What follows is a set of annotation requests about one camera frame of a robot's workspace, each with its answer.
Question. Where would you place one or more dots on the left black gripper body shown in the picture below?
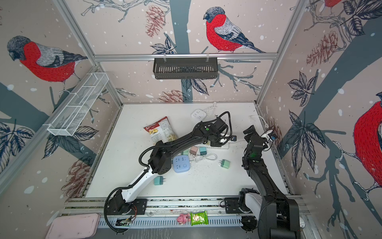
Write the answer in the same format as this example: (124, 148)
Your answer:
(216, 142)

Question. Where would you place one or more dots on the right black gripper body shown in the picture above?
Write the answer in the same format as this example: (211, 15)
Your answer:
(249, 139)

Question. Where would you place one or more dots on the green plug adapter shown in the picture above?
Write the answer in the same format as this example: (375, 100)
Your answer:
(224, 164)
(186, 152)

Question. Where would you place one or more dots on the red white snack bag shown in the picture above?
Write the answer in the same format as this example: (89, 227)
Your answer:
(161, 131)

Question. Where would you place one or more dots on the white colourful power strip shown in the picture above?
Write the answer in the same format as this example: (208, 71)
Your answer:
(216, 145)

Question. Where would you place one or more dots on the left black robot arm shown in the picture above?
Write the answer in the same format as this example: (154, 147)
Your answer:
(157, 160)

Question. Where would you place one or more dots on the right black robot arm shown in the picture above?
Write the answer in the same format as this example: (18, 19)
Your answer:
(277, 215)

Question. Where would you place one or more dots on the teal plug adapter upper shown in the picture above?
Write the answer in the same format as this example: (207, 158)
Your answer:
(203, 151)

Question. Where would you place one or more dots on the teal plug adapter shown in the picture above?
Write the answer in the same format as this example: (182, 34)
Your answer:
(203, 151)
(159, 180)

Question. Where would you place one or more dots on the pink plug adapter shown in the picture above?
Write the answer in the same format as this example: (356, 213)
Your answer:
(194, 150)

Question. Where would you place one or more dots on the teal plug adapter front left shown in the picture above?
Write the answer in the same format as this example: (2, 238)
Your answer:
(159, 180)

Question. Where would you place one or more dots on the small white power strip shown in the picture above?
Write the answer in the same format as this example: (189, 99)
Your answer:
(198, 115)

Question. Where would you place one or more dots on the blue cube power socket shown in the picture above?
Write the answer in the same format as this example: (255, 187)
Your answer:
(181, 163)

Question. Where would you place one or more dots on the green snack packet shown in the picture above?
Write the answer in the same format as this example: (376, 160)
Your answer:
(200, 218)

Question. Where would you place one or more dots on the pink pig toy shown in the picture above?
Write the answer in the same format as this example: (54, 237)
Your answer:
(183, 219)

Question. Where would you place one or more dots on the pink plastic tray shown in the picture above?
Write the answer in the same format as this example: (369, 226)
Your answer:
(74, 227)

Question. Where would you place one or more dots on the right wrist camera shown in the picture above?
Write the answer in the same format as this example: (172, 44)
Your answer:
(269, 135)

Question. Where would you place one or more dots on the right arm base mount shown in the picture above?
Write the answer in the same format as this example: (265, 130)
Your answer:
(234, 205)

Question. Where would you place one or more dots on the black hanging wire basket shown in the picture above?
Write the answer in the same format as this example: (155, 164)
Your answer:
(185, 68)

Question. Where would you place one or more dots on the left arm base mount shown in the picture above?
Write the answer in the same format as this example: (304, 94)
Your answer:
(120, 207)

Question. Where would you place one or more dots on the white wire mesh shelf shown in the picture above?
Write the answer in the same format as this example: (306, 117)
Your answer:
(70, 118)

